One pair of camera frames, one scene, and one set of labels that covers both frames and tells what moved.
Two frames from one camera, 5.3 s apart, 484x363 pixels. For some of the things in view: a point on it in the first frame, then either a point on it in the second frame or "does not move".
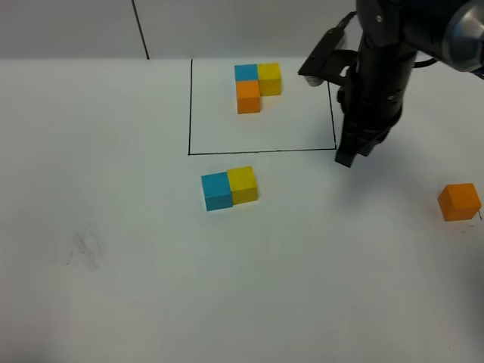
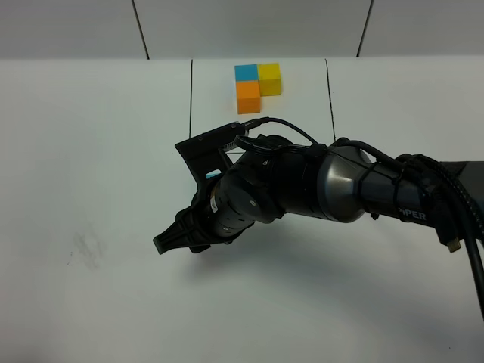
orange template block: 248,97 does not move
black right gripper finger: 374,137 → 196,249
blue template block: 246,72 does not move
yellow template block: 270,79 does not move
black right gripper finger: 352,134 → 181,234
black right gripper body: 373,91 → 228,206
